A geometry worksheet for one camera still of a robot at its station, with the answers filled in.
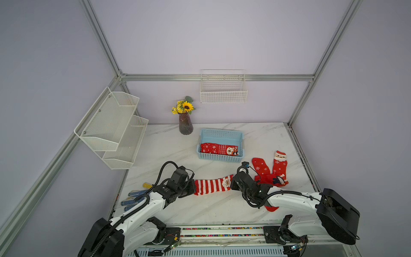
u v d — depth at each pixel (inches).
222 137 43.7
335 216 16.7
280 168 37.6
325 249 27.7
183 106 38.5
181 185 26.2
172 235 28.7
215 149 41.1
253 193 25.4
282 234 25.7
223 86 42.4
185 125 46.4
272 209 31.5
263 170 37.6
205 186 34.4
